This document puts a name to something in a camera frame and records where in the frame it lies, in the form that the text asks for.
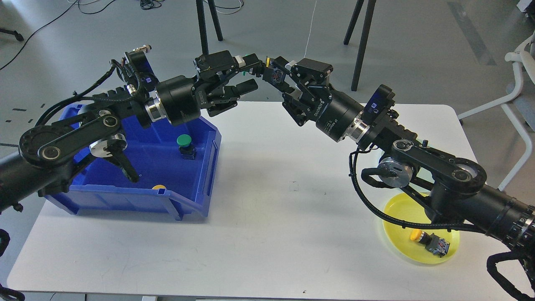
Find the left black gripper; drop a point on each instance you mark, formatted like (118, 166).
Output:
(176, 101)

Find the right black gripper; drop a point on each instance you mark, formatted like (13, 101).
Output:
(315, 99)

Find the yellow button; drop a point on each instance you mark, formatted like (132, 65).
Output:
(433, 243)

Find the green button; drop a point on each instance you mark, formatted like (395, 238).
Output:
(271, 72)
(186, 147)

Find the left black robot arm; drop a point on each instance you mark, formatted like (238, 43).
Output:
(73, 133)

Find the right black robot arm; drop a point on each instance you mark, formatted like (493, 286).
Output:
(452, 190)

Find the yellow plate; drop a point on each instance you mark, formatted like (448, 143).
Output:
(405, 208)

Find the left black tripod legs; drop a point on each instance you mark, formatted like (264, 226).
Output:
(202, 24)

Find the black tripod legs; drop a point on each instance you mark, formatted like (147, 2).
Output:
(202, 24)
(368, 16)

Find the blue plastic bin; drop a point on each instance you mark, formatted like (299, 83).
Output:
(155, 155)

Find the right black tripod legs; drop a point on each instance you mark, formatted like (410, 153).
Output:
(368, 16)

